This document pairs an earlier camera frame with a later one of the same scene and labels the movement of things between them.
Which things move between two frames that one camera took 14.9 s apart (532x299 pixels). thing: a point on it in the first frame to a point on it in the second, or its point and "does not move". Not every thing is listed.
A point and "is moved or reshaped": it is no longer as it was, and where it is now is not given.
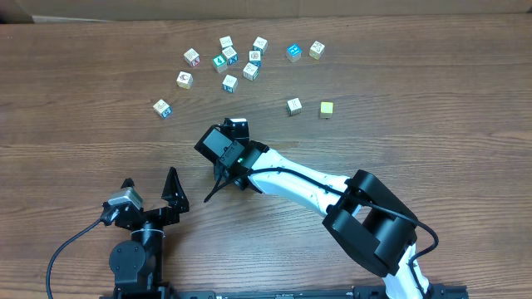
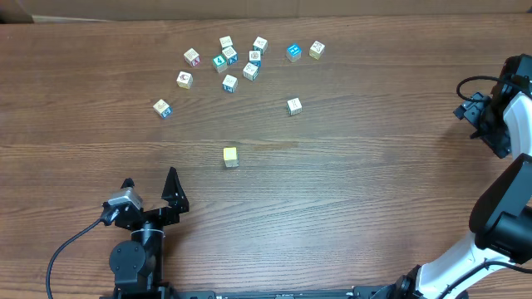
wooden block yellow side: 184,80 does not move
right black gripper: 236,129 to 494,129
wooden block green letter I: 294,106 does not move
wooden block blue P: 229,83 does not move
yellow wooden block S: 326,110 is moved or reshaped
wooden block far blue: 260,44 does not move
